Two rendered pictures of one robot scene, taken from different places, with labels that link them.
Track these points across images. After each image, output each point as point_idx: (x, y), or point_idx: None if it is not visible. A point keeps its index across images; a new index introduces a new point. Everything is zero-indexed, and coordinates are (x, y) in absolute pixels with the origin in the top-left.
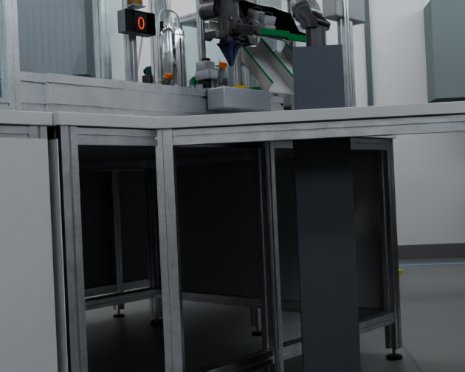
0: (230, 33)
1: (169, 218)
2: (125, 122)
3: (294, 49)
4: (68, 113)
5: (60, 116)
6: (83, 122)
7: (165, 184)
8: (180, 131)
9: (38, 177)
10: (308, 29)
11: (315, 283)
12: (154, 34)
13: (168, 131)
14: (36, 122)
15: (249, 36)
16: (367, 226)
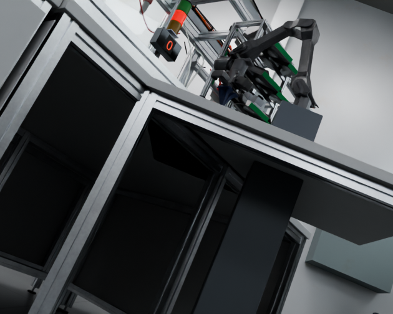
0: (232, 81)
1: (115, 166)
2: (123, 57)
3: (282, 101)
4: (78, 5)
5: (70, 2)
6: (87, 25)
7: (128, 136)
8: (165, 98)
9: (14, 36)
10: (299, 96)
11: (214, 304)
12: (174, 60)
13: (155, 93)
14: None
15: (243, 95)
16: None
